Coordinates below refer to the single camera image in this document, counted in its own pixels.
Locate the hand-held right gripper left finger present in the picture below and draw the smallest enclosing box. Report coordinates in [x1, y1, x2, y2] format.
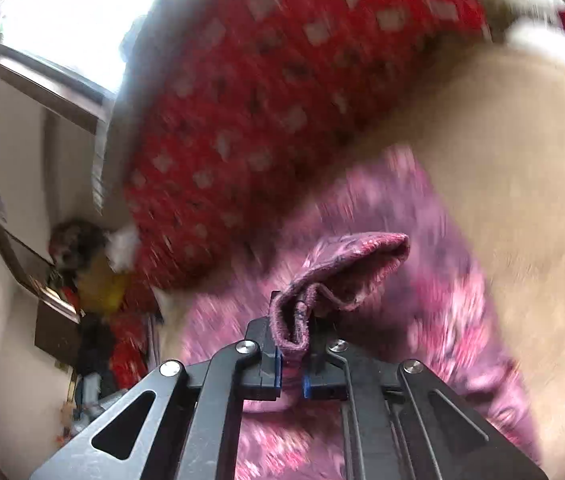
[30, 317, 283, 480]

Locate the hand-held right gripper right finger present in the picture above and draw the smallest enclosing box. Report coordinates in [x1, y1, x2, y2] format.
[302, 317, 549, 480]

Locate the purple floral garment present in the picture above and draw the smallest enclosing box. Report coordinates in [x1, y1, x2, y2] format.
[160, 145, 545, 480]

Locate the dark clothes pile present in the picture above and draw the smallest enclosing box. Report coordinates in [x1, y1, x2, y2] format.
[78, 312, 119, 392]

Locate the floral clothes pile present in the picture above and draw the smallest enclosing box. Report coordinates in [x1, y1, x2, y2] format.
[48, 219, 109, 273]

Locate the yellow bag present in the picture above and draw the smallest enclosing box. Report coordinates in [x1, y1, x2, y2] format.
[80, 259, 129, 312]

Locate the white plastic bag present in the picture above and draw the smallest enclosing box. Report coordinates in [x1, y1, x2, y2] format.
[106, 225, 142, 272]

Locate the brown wooden cabinet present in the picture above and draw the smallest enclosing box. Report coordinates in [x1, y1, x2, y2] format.
[34, 301, 83, 367]

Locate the red patterned quilt roll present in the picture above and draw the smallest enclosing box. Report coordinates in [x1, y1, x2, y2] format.
[107, 0, 493, 391]

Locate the beige fleece blanket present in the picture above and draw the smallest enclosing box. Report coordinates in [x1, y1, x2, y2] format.
[152, 50, 565, 461]

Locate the grey pillow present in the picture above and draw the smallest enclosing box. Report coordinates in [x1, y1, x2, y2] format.
[112, 0, 213, 126]

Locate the large barred window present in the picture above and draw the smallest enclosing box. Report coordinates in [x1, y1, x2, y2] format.
[0, 0, 183, 131]

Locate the side window wooden frame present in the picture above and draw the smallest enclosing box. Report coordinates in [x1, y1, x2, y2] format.
[0, 204, 82, 322]

